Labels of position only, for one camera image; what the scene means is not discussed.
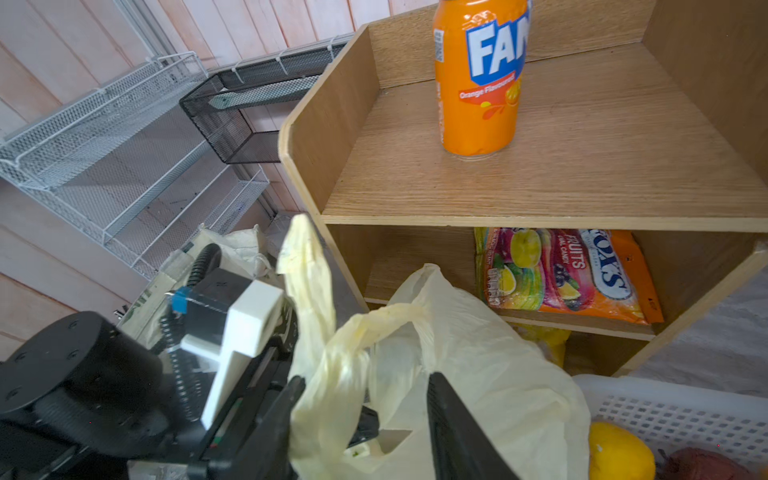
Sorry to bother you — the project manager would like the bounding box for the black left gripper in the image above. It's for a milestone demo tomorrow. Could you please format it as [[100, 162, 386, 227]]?
[[128, 299, 380, 480]]

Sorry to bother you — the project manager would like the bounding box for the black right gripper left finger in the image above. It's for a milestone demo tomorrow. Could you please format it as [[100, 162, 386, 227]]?
[[225, 376, 305, 480]]

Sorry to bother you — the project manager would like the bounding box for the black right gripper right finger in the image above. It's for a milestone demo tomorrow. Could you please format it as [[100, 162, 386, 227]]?
[[427, 372, 519, 480]]

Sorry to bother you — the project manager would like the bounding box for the yellow plastic grocery bag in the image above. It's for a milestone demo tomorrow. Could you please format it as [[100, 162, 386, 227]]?
[[277, 215, 591, 479]]

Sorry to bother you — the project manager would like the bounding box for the floral canvas tote bag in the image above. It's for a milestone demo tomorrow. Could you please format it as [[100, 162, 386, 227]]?
[[116, 224, 277, 349]]

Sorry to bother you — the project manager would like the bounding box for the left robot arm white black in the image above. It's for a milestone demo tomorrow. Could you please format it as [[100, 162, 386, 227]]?
[[1, 243, 304, 479]]

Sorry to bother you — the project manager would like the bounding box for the yellow chips bag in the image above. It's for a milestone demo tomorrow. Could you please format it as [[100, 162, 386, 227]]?
[[513, 324, 571, 367]]

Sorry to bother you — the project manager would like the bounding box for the yellow lemon toy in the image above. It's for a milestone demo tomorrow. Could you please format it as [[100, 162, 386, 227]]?
[[589, 422, 656, 480]]

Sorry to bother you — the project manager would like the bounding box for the yellow green snack bag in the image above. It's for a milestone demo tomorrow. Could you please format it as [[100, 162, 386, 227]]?
[[473, 227, 564, 311]]

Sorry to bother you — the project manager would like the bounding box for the white plastic fruit basket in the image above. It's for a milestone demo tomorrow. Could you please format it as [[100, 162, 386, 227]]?
[[573, 374, 767, 472]]

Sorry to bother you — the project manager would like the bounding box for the orange snack bag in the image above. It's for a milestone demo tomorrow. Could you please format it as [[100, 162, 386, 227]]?
[[537, 229, 664, 325]]

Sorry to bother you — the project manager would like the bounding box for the dark red mangosteen toy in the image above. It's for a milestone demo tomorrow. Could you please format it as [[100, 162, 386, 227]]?
[[658, 448, 758, 480]]

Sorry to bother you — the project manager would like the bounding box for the wooden shelf unit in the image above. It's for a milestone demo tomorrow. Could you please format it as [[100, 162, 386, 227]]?
[[279, 1, 767, 376]]

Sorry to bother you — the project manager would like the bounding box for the orange Fanta can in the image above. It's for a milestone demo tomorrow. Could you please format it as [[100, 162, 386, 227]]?
[[433, 0, 532, 157]]

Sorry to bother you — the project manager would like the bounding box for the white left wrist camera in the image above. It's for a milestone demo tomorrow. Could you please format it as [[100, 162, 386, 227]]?
[[170, 268, 286, 428]]

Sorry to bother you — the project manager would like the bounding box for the white wire mesh shelf rack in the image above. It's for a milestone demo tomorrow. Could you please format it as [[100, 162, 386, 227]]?
[[1, 51, 269, 279]]

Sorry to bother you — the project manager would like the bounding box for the black mesh wall basket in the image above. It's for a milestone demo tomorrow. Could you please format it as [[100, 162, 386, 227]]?
[[179, 36, 350, 165]]

